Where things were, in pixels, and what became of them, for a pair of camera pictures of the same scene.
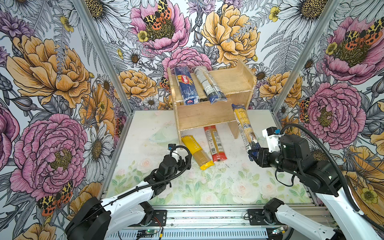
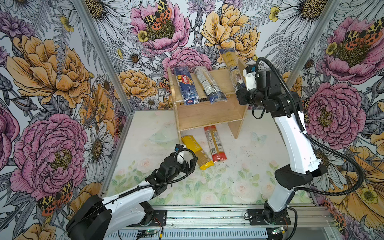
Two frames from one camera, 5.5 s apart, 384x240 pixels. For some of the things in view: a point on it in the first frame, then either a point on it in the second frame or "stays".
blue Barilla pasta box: x=186 y=85 stays
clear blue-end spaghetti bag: x=210 y=87 stays
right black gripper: x=258 y=161 to x=243 y=97
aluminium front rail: x=217 y=217 stays
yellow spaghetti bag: x=199 y=156 stays
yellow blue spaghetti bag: x=245 y=126 to x=231 y=62
